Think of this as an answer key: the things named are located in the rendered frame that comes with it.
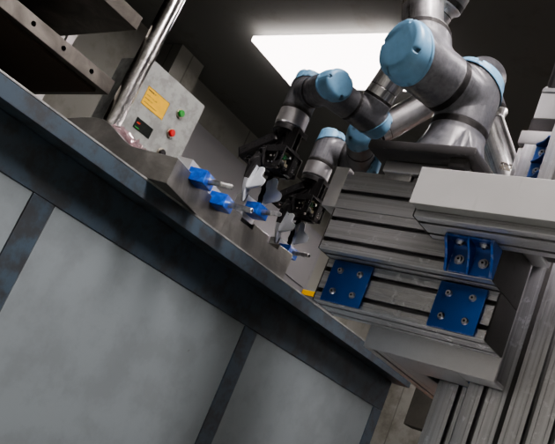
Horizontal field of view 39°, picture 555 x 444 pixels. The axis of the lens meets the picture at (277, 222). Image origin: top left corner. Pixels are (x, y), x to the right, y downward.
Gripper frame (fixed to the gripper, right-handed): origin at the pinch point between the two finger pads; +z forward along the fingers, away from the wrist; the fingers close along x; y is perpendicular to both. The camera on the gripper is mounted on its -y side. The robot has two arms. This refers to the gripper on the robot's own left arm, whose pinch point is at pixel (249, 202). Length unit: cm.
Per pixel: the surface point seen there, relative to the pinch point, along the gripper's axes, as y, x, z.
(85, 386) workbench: 4, -24, 52
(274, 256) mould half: 2.1, 12.9, 7.8
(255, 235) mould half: 2.1, 4.2, 6.4
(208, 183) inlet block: 14.0, -26.1, 8.2
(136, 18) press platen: -82, 0, -58
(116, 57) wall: -394, 184, -186
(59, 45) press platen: -79, -20, -33
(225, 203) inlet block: 11.3, -17.4, 8.2
